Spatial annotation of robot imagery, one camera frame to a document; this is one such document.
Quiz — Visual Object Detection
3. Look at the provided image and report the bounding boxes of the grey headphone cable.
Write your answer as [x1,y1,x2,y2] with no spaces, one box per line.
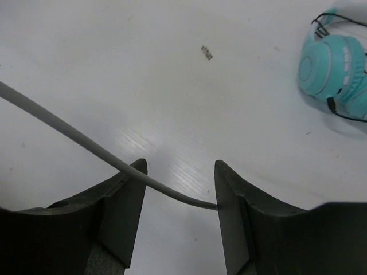
[0,81,218,212]

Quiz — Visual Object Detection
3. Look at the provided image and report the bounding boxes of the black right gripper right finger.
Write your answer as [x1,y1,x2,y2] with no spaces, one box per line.
[214,160,366,274]

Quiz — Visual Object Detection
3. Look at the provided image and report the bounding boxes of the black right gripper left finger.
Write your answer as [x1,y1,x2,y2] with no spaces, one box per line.
[1,172,146,274]

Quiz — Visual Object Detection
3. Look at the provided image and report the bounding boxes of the teal white headphones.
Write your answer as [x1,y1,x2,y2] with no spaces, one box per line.
[297,2,366,123]

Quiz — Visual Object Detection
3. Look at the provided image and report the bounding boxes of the black headphone cable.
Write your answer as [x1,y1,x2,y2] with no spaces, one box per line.
[311,7,367,123]

